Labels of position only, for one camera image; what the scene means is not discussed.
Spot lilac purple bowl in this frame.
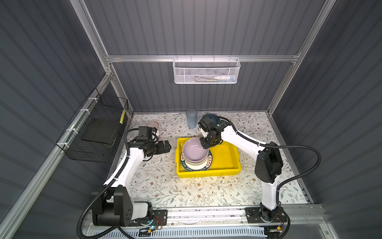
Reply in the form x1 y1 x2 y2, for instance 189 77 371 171
183 137 209 163

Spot dark green rimmed plate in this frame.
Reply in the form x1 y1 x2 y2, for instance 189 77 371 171
180 150 213 172

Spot dark blue bowl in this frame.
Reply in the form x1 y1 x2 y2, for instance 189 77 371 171
202 114 220 123

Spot pink plastic cup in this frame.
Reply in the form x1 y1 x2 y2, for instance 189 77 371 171
146 121 161 140

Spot yellow plastic bin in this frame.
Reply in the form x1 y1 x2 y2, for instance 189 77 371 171
175 138 241 178

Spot light green bowl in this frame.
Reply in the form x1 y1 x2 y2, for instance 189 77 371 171
184 159 208 170

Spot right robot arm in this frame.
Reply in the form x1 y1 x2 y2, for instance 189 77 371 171
199 120 284 211

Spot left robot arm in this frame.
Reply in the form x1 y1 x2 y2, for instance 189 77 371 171
91 140 171 227

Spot floral table mat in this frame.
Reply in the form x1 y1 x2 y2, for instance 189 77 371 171
128 112 309 208

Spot grey blue plastic cup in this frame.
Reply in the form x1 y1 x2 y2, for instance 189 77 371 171
186 109 198 128

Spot items in mesh basket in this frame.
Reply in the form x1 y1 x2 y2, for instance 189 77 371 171
191 75 236 83

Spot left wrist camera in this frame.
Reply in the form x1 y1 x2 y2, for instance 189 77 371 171
137 126 158 141

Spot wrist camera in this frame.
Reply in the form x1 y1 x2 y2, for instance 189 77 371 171
199 118 214 132
137 126 158 141

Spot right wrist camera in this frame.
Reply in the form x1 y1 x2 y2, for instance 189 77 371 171
199 118 214 132

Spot black wire basket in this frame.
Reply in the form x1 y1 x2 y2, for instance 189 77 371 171
56 90 129 163

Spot white wire mesh basket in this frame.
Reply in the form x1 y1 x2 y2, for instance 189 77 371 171
172 56 241 84

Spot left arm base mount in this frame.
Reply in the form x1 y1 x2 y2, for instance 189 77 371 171
128 210 168 227

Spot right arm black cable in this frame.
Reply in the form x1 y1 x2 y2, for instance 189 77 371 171
217 116 322 207

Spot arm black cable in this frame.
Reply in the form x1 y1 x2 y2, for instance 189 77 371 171
217 116 322 207
76 127 141 239

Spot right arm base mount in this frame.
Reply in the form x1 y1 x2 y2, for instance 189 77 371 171
244 204 287 224

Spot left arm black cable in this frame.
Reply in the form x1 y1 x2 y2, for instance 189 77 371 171
76 127 141 239

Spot aluminium front rail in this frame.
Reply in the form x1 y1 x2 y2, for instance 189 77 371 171
153 204 327 227

